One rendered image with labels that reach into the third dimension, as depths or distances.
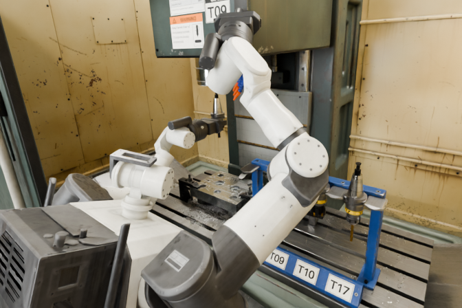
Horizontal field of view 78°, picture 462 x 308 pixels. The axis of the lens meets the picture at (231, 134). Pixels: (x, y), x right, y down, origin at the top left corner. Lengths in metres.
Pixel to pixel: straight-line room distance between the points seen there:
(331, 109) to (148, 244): 1.17
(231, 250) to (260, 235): 0.05
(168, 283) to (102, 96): 1.71
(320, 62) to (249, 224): 1.13
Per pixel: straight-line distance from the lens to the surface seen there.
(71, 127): 2.00
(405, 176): 1.92
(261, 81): 0.58
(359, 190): 0.91
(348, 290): 1.05
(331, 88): 1.49
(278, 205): 0.50
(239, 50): 0.60
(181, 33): 1.05
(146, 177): 0.59
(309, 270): 1.07
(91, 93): 2.03
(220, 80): 0.63
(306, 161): 0.52
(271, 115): 0.57
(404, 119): 1.81
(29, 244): 0.51
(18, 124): 1.06
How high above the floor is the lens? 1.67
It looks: 18 degrees down
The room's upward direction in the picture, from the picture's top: 3 degrees counter-clockwise
